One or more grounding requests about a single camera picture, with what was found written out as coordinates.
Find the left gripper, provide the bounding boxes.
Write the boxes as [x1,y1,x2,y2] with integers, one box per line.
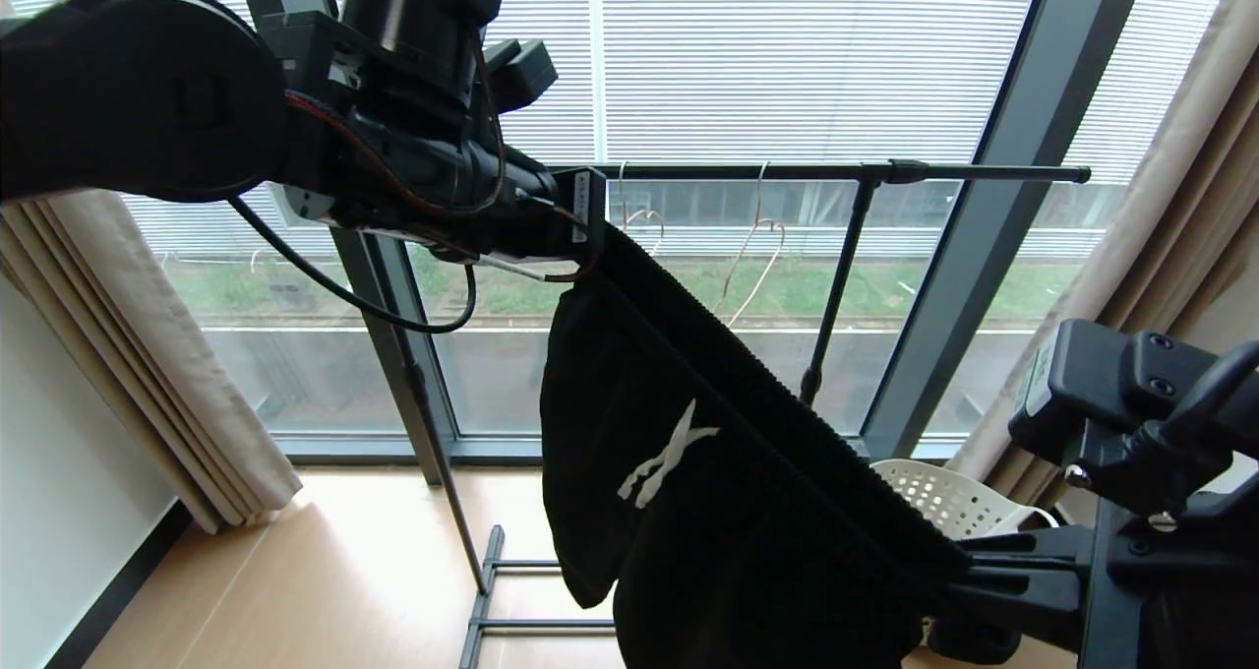
[393,133,608,265]

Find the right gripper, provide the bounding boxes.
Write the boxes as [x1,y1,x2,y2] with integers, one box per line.
[939,492,1259,669]

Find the pink clothes hanger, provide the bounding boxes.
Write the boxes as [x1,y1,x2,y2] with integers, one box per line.
[716,162,788,331]
[615,162,668,257]

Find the black shorts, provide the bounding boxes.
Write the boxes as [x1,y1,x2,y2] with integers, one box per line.
[539,221,975,669]

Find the white laundry basket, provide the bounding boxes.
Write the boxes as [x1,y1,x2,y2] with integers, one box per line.
[870,457,1061,542]

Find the black clothes rack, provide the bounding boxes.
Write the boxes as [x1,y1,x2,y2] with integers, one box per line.
[393,160,1093,669]

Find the window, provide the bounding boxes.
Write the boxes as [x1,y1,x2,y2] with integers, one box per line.
[0,0,1245,463]

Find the beige curtain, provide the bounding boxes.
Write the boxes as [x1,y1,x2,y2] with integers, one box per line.
[949,0,1259,513]
[0,0,304,534]

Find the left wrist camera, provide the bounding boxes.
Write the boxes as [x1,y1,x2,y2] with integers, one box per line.
[480,37,560,114]

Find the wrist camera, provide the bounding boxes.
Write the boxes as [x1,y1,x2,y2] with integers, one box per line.
[1008,318,1259,517]
[480,37,560,114]

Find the black cable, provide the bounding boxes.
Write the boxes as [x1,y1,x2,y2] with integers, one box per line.
[228,195,479,335]
[1161,342,1259,454]

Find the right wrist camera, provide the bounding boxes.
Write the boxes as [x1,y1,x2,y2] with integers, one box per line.
[1008,318,1259,517]

